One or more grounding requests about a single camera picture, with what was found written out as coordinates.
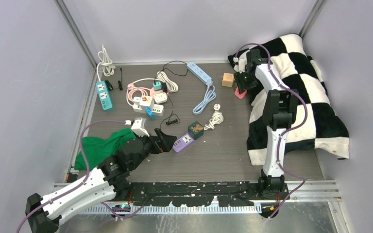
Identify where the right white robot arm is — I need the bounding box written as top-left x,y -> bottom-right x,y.
233,50 -> 298,199

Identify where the green patterned adapter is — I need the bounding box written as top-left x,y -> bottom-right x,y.
188,121 -> 204,140

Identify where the black white checkered blanket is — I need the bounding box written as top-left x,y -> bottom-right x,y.
246,33 -> 350,166

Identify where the white cube socket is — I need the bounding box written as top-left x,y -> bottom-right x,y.
139,95 -> 154,109

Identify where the purple socket adapter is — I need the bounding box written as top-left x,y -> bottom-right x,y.
172,133 -> 195,152

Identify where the light blue power strip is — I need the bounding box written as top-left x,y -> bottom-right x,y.
186,62 -> 213,86

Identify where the white purple strip cable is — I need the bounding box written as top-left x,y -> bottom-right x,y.
203,102 -> 224,131

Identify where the light blue cable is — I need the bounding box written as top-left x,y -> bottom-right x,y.
192,84 -> 218,116

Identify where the teal power strip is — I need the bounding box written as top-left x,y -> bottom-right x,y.
96,81 -> 113,111

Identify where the pink plug adapter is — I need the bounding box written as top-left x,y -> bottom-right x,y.
234,87 -> 247,100

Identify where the white power strip cable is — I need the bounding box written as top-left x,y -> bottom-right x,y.
96,45 -> 117,83

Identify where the white multi-port charger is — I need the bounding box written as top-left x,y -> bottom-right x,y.
132,103 -> 164,117

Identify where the black thin cable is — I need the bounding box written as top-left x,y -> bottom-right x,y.
154,60 -> 190,127

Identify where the blue small adapter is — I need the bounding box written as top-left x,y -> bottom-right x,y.
144,107 -> 155,120

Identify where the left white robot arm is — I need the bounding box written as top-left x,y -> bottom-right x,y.
25,128 -> 177,233

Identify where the teal small plug adapter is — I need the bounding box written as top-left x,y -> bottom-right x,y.
153,81 -> 162,91

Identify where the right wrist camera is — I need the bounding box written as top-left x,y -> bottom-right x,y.
233,52 -> 247,73

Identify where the orange cube adapter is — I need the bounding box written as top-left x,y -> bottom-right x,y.
221,73 -> 235,87

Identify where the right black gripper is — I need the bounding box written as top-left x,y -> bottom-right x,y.
233,68 -> 259,94

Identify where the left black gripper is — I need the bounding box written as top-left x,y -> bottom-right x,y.
131,128 -> 176,170

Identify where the green cloth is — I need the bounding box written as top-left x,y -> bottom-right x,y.
82,128 -> 137,170

